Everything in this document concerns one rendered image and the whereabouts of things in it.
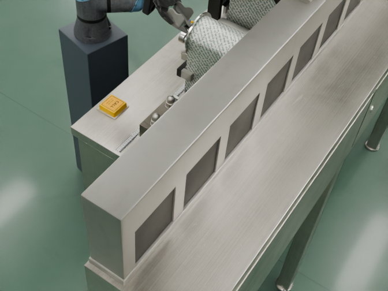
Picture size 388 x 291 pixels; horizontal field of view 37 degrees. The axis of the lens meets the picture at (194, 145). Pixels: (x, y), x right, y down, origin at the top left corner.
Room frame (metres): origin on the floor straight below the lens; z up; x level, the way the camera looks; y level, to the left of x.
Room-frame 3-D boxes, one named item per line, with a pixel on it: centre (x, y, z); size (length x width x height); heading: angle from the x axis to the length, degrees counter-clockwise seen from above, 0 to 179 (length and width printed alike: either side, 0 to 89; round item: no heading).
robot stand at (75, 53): (1.85, 0.45, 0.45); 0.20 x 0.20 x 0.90; 47
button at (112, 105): (1.44, 0.30, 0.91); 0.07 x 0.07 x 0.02; 61
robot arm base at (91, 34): (1.85, 0.45, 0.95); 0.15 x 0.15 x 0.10
